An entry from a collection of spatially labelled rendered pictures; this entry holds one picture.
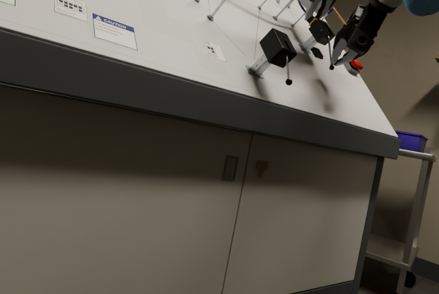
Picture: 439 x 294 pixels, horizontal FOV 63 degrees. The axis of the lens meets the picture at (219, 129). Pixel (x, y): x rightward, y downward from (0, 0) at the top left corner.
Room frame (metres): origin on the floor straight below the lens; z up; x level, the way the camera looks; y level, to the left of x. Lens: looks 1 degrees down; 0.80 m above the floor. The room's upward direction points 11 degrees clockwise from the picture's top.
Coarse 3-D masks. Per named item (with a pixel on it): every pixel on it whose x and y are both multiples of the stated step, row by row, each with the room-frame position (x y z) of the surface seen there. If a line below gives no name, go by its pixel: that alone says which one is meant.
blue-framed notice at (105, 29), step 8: (96, 16) 0.58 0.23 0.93; (104, 16) 0.59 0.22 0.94; (96, 24) 0.56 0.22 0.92; (104, 24) 0.58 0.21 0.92; (112, 24) 0.59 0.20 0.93; (120, 24) 0.60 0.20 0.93; (96, 32) 0.55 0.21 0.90; (104, 32) 0.56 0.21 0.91; (112, 32) 0.58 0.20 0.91; (120, 32) 0.59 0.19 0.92; (128, 32) 0.60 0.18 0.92; (104, 40) 0.55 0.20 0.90; (112, 40) 0.57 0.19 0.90; (120, 40) 0.58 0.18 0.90; (128, 40) 0.59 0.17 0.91; (136, 40) 0.60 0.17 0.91; (136, 48) 0.59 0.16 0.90
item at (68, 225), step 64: (0, 128) 0.49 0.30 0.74; (64, 128) 0.54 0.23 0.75; (128, 128) 0.60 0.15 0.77; (192, 128) 0.68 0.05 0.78; (0, 192) 0.50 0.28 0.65; (64, 192) 0.55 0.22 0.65; (128, 192) 0.62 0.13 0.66; (192, 192) 0.70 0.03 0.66; (0, 256) 0.51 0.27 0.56; (64, 256) 0.56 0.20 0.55; (128, 256) 0.63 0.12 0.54; (192, 256) 0.72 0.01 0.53
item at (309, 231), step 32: (256, 160) 0.80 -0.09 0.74; (288, 160) 0.86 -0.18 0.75; (320, 160) 0.94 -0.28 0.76; (352, 160) 1.03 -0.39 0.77; (256, 192) 0.81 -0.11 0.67; (288, 192) 0.88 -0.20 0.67; (320, 192) 0.96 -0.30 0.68; (352, 192) 1.05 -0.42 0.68; (256, 224) 0.82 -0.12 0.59; (288, 224) 0.89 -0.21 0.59; (320, 224) 0.98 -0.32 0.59; (352, 224) 1.08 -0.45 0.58; (256, 256) 0.83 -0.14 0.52; (288, 256) 0.91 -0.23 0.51; (320, 256) 0.99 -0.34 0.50; (352, 256) 1.10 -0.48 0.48; (224, 288) 0.78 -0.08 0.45; (256, 288) 0.85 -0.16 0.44; (288, 288) 0.92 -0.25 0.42
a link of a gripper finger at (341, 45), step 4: (340, 40) 0.93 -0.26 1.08; (344, 40) 0.92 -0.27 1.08; (336, 44) 0.94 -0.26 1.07; (340, 44) 0.94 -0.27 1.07; (344, 44) 0.93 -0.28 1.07; (336, 48) 0.95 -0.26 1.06; (340, 48) 0.94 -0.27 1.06; (344, 48) 0.94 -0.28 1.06; (336, 52) 0.96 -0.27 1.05; (340, 52) 0.95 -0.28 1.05; (332, 56) 0.98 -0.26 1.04; (336, 56) 0.96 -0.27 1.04; (332, 60) 0.99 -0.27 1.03; (336, 60) 0.97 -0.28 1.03
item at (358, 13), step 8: (368, 0) 0.84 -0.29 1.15; (360, 8) 0.91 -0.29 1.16; (376, 8) 0.83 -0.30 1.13; (384, 8) 0.82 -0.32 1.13; (392, 8) 0.82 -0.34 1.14; (352, 16) 0.91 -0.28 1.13; (360, 16) 0.89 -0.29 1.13; (352, 24) 0.88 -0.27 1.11; (344, 32) 0.90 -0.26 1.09; (352, 32) 0.90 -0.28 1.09
